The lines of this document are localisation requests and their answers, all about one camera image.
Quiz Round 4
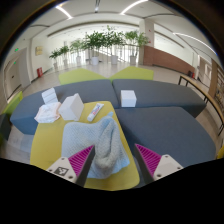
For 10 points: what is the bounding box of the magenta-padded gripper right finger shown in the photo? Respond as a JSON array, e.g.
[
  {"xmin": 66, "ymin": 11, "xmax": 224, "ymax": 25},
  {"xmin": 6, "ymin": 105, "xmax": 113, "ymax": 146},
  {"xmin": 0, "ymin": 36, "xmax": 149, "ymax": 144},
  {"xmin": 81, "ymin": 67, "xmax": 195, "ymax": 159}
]
[{"xmin": 134, "ymin": 143, "xmax": 184, "ymax": 186}]

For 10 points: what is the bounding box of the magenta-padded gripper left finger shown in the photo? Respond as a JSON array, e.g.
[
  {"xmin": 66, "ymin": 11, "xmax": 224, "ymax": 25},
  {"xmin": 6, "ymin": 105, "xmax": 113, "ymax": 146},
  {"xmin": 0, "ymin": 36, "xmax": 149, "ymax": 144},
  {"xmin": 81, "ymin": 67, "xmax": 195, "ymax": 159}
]
[{"xmin": 46, "ymin": 144, "xmax": 96, "ymax": 188}]

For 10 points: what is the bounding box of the light blue towel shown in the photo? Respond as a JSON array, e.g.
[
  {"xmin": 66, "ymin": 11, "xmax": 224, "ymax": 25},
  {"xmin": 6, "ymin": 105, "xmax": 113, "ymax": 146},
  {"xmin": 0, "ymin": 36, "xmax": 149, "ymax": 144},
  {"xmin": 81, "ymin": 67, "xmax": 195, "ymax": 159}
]
[{"xmin": 60, "ymin": 111, "xmax": 131, "ymax": 180}]

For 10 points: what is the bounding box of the large blue-grey ottoman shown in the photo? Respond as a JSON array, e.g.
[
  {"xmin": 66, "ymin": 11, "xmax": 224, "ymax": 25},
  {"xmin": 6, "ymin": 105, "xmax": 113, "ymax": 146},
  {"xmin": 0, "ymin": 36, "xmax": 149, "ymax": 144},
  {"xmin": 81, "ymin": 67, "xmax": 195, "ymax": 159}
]
[
  {"xmin": 112, "ymin": 78, "xmax": 207, "ymax": 118},
  {"xmin": 9, "ymin": 78, "xmax": 120, "ymax": 136},
  {"xmin": 114, "ymin": 106, "xmax": 217, "ymax": 188}
]

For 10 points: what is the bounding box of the yellow ottoman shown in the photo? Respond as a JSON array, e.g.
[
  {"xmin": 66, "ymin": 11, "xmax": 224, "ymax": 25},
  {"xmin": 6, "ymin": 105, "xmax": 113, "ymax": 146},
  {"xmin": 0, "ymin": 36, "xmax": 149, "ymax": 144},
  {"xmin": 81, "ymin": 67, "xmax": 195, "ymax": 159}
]
[{"xmin": 29, "ymin": 100, "xmax": 141, "ymax": 192}]

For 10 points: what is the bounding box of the white wet wipes pack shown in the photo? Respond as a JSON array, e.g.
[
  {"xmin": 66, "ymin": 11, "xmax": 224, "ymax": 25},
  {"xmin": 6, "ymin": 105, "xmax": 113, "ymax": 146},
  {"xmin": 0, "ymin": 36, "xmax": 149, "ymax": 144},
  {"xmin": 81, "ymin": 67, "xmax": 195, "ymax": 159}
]
[{"xmin": 34, "ymin": 102, "xmax": 62, "ymax": 124}]

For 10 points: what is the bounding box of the white tube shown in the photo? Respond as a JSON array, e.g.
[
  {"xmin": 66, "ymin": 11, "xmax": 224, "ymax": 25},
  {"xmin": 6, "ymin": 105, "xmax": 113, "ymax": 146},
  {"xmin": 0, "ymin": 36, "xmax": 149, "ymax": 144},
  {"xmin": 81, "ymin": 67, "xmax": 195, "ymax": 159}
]
[{"xmin": 86, "ymin": 102, "xmax": 105, "ymax": 123}]

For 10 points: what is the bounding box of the white tissue box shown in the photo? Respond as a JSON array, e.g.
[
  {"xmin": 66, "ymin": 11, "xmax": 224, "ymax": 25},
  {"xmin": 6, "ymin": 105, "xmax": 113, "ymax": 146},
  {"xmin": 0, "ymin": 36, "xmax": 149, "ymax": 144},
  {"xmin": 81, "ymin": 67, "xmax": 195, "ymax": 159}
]
[{"xmin": 58, "ymin": 93, "xmax": 85, "ymax": 122}]

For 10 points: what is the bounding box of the small white cube box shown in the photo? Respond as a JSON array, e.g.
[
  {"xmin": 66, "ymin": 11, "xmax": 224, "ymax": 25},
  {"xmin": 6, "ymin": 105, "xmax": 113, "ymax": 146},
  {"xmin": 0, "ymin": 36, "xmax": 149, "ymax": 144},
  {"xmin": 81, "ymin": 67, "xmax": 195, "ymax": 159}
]
[{"xmin": 120, "ymin": 89, "xmax": 138, "ymax": 108}]

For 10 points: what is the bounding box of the stack of white tissue packs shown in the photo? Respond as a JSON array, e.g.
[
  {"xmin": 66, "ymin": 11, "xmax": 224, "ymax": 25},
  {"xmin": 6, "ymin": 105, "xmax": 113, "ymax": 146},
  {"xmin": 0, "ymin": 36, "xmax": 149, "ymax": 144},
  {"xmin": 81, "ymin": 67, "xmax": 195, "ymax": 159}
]
[{"xmin": 41, "ymin": 87, "xmax": 59, "ymax": 105}]

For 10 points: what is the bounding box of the dark grey ottoman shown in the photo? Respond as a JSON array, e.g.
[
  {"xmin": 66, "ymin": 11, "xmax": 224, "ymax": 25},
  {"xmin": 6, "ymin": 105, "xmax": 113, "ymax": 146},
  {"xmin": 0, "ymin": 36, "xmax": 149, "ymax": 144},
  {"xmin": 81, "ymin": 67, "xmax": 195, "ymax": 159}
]
[{"xmin": 0, "ymin": 113, "xmax": 13, "ymax": 141}]

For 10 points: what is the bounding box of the wooden bench with black legs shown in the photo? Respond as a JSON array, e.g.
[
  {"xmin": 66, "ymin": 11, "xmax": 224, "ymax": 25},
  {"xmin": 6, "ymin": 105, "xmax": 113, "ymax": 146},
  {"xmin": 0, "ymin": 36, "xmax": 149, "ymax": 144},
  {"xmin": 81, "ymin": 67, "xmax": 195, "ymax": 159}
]
[{"xmin": 178, "ymin": 74, "xmax": 224, "ymax": 136}]

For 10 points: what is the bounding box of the group of potted plants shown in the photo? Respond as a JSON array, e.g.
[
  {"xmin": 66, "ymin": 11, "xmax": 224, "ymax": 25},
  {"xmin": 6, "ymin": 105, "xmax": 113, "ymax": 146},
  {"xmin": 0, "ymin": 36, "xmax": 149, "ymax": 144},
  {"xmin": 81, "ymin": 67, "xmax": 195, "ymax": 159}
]
[{"xmin": 49, "ymin": 28, "xmax": 151, "ymax": 69}]

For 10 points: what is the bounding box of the group of ceiling strip lights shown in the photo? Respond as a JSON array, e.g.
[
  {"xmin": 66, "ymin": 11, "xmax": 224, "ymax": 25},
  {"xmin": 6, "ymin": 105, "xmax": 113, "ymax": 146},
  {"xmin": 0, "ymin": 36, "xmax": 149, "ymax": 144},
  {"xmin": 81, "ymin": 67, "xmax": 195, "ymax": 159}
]
[{"xmin": 54, "ymin": 0, "xmax": 218, "ymax": 54}]

